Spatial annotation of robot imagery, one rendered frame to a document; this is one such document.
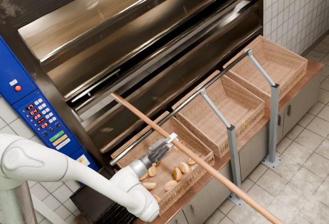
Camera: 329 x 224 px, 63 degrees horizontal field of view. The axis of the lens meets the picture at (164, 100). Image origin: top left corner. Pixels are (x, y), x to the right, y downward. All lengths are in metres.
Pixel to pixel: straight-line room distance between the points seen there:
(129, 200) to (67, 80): 0.76
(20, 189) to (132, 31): 1.07
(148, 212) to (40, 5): 1.07
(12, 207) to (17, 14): 0.82
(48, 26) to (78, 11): 0.18
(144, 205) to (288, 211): 1.54
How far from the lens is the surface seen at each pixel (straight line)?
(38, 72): 1.54
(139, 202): 1.27
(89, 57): 1.63
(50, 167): 0.95
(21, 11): 1.45
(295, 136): 2.97
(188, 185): 1.97
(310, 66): 2.83
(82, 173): 1.09
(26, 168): 0.91
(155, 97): 2.02
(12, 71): 1.47
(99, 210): 1.76
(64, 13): 1.53
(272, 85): 2.05
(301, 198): 2.63
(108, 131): 1.92
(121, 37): 1.70
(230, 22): 2.37
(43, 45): 1.50
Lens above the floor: 2.33
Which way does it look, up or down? 42 degrees down
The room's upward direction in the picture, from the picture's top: 19 degrees counter-clockwise
